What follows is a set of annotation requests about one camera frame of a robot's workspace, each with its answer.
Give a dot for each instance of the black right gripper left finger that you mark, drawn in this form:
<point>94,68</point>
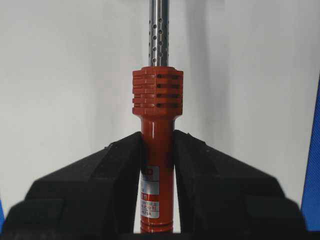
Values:
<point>91,199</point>

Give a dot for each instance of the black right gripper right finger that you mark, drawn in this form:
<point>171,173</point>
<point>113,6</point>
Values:
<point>222,198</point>

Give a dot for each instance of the red handled soldering iron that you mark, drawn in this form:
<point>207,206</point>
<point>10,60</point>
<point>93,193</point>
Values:
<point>157,101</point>

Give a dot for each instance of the large white board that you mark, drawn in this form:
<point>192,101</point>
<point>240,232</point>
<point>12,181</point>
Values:
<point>251,71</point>

